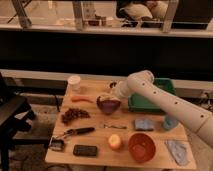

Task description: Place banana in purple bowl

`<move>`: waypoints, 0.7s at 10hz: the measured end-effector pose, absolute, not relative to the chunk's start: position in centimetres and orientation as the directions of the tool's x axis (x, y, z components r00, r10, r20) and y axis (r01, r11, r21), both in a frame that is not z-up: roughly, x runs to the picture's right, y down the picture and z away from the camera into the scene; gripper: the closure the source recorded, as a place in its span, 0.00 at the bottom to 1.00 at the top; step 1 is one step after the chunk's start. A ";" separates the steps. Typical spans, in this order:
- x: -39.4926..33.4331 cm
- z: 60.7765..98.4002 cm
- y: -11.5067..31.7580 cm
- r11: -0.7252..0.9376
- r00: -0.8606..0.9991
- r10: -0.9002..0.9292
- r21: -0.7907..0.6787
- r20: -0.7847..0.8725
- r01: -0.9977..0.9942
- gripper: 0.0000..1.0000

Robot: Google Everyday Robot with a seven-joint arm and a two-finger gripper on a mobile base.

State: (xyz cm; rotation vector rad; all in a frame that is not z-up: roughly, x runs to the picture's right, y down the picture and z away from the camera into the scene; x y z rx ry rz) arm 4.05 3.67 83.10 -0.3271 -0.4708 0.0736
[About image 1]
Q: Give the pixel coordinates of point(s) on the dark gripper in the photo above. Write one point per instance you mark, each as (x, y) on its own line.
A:
(112, 85)

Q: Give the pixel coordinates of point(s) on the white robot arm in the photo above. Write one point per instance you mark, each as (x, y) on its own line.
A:
(193, 117)

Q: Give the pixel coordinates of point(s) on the purple bowl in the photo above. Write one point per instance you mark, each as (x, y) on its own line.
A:
(107, 106)

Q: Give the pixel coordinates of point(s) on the orange bowl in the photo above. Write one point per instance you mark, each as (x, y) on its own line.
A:
(141, 147)

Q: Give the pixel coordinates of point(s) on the green tray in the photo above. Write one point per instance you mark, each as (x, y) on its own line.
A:
(138, 103)

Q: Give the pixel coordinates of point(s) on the white plastic cup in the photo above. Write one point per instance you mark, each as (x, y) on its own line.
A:
(74, 82)

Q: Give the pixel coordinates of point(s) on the orange carrot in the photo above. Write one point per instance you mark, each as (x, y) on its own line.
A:
(80, 98)

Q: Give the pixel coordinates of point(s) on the small metal utensil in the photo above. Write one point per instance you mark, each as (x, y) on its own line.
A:
(114, 127)

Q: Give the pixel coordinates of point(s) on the bunch of dark grapes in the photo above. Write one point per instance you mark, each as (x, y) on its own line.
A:
(72, 114)

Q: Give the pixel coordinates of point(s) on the blue sponge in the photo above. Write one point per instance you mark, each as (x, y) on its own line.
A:
(143, 125)

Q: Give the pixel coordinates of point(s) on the yellow red apple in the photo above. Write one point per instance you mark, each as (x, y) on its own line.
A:
(115, 142)

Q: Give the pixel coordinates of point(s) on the light blue cup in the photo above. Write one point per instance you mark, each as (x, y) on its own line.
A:
(169, 122)

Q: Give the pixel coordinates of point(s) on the black rectangular remote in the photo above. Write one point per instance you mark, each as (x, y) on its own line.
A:
(85, 150)

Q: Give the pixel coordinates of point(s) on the grey blue cloth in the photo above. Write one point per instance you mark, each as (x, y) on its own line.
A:
(178, 152)

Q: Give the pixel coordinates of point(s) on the black chair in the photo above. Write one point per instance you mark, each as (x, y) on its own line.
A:
(14, 113)

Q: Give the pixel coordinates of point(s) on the black handled brush tool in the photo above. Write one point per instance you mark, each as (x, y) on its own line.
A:
(78, 131)

